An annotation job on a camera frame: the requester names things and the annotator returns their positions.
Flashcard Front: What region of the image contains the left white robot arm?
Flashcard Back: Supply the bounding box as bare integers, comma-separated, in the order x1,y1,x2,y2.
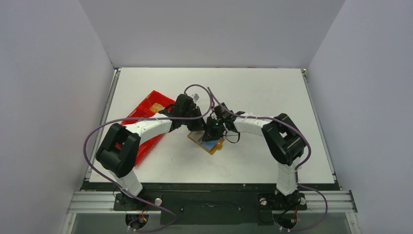
95,94,205,210

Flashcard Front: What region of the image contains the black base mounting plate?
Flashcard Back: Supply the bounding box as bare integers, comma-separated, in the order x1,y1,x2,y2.
85,183,338,229

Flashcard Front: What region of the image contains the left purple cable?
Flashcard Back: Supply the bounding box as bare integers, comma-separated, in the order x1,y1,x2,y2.
83,84,215,232

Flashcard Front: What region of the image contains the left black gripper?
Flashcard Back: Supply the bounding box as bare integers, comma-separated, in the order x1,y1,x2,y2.
182,106,208,132

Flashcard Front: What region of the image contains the gold card in tray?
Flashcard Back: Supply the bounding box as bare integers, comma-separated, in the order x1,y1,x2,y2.
149,103,165,113

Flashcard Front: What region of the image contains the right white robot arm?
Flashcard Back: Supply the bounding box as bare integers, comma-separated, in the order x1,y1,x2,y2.
202,103,306,208

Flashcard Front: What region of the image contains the red plastic compartment tray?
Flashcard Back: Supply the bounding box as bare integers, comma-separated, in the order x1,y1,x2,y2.
121,90,175,166

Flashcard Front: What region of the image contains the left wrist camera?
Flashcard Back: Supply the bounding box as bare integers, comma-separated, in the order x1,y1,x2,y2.
191,93,199,102

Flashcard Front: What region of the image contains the yellow leather card holder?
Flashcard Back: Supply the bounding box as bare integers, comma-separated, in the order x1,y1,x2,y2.
187,131,225,155

